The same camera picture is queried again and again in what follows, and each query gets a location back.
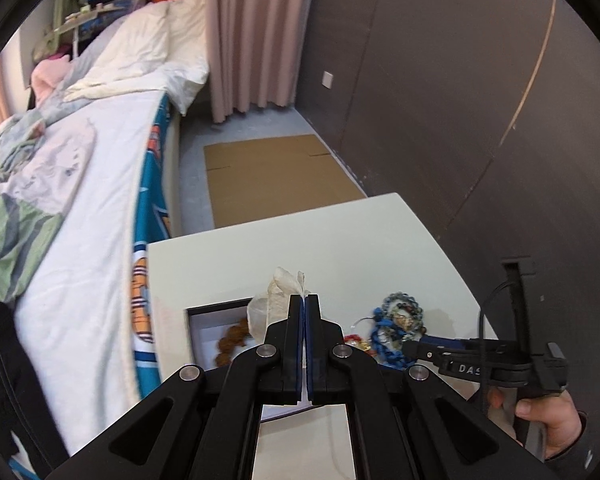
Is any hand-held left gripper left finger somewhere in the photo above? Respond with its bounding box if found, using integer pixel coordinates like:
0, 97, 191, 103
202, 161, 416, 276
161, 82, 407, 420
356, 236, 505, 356
45, 294, 307, 480

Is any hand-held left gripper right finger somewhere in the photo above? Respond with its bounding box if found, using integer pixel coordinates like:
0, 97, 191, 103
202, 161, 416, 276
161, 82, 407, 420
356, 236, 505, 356
306, 295, 562, 480

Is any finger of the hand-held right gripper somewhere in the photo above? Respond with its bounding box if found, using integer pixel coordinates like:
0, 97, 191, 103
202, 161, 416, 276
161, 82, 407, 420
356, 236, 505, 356
401, 335, 476, 364

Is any blue bead bracelet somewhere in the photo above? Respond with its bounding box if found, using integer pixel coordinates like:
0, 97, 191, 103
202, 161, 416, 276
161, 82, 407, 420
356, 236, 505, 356
369, 307, 414, 368

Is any clear plastic bag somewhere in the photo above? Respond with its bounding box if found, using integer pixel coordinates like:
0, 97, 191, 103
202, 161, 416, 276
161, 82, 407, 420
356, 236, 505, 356
246, 266, 312, 342

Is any black jewelry box white lining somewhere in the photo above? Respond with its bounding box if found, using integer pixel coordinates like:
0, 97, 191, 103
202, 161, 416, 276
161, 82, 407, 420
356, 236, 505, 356
185, 298, 352, 423

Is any person's right forearm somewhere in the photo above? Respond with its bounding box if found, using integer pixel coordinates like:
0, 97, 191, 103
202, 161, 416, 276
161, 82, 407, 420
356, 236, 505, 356
542, 411, 600, 480

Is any person's right hand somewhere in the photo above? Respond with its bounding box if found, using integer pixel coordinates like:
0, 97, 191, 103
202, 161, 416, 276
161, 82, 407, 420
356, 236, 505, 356
485, 387, 586, 459

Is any silver bangle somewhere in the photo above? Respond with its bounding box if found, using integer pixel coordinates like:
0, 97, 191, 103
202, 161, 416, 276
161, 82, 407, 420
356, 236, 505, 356
352, 315, 382, 342

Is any brown cardboard sheet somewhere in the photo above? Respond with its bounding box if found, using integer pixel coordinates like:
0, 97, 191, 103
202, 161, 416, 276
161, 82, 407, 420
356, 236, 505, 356
203, 133, 369, 230

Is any blue cartoon bed sheet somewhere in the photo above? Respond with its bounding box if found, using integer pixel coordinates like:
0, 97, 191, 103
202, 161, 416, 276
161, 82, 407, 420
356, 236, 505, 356
129, 94, 175, 397

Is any white blanket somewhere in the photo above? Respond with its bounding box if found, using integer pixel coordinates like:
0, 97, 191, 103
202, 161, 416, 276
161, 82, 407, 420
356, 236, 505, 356
14, 87, 167, 457

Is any pink curtain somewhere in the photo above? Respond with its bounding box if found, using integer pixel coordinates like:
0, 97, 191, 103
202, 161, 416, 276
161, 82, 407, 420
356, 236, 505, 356
203, 0, 322, 124

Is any pastel printed quilt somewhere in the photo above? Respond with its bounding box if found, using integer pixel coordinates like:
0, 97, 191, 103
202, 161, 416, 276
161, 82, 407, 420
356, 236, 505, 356
0, 95, 100, 307

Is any white duvet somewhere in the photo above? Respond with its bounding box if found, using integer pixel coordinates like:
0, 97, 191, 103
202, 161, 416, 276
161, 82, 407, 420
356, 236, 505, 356
64, 0, 212, 116

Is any pink cloth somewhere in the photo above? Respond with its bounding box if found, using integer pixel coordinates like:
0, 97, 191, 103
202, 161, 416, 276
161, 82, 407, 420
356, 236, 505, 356
30, 56, 75, 107

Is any white drying rack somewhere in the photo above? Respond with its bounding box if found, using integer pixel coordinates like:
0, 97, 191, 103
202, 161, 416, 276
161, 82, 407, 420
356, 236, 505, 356
31, 0, 131, 63

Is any red and gold bracelet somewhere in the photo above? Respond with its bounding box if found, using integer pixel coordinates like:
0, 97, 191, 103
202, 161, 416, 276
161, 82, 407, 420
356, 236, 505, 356
342, 333, 377, 357

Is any grey bead bracelet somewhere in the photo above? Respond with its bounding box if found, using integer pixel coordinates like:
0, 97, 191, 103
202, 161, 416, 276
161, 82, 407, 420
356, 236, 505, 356
381, 292, 426, 335

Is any brown bead bracelet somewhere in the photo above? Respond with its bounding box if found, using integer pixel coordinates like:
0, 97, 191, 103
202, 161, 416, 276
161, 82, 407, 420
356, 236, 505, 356
214, 317, 255, 367

